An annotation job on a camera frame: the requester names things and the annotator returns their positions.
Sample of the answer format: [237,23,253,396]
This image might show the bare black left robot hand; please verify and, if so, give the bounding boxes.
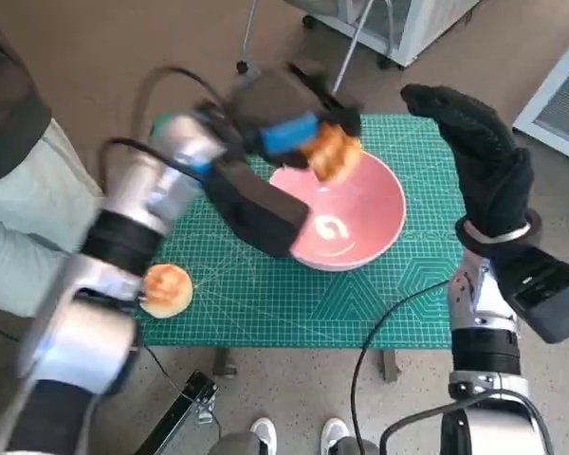
[225,64,364,170]

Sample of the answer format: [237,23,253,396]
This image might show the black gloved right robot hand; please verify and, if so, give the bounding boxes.
[401,83,536,238]

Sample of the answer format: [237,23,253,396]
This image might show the long toy bread loaf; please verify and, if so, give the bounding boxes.
[301,121,361,185]

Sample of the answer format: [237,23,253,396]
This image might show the pink bowl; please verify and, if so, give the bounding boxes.
[268,150,407,272]

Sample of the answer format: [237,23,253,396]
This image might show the round toy bread bun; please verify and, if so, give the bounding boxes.
[138,264,194,319]

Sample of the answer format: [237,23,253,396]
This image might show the white vent panel unit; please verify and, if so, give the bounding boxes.
[511,32,569,167]

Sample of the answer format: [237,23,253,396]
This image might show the white cabinet on casters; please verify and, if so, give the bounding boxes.
[284,0,480,67]

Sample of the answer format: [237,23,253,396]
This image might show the green cutting mat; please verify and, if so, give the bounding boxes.
[141,113,466,351]

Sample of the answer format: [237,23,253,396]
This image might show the dark table leg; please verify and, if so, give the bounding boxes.
[212,349,238,378]
[381,350,399,384]

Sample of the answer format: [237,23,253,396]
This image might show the person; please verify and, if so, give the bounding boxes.
[0,13,106,319]

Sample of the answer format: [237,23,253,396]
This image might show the black metal stand bar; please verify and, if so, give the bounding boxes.
[132,371,219,455]

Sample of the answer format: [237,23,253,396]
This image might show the white shoe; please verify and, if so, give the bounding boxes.
[249,416,279,455]
[321,417,350,455]

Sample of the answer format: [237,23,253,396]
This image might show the grey leg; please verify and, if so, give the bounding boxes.
[208,431,262,455]
[334,435,376,455]

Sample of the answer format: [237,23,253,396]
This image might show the silver chair frame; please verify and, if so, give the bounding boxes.
[236,0,376,96]

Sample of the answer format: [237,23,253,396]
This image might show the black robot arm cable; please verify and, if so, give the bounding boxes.
[350,279,451,455]
[378,388,559,455]
[97,65,233,191]

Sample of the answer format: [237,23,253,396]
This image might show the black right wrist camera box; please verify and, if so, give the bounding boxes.
[490,246,569,345]

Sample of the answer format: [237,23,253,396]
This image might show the thin black floor cable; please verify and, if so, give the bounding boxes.
[144,348,187,397]

